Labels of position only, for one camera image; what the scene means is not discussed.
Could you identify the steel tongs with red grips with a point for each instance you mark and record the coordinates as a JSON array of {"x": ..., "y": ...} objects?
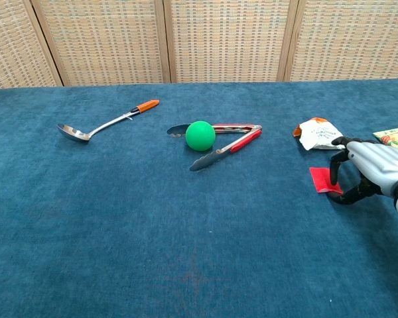
[{"x": 245, "y": 139}]

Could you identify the black and silver right hand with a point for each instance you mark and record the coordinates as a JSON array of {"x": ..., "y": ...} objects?
[{"x": 381, "y": 165}]

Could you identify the red square piece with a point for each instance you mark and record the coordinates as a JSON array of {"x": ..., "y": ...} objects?
[{"x": 320, "y": 179}]

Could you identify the blue carpet table cover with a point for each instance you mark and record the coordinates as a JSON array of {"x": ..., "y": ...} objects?
[{"x": 152, "y": 232}]

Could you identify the green and yellow snack packet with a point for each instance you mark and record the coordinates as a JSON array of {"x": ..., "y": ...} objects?
[{"x": 396, "y": 137}]

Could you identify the white and orange snack packet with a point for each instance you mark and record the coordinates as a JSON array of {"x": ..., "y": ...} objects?
[{"x": 316, "y": 134}]

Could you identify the green ball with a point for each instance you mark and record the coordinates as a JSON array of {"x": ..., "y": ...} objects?
[{"x": 200, "y": 136}]

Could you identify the woven bamboo folding screen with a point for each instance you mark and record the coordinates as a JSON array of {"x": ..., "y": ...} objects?
[{"x": 219, "y": 39}]

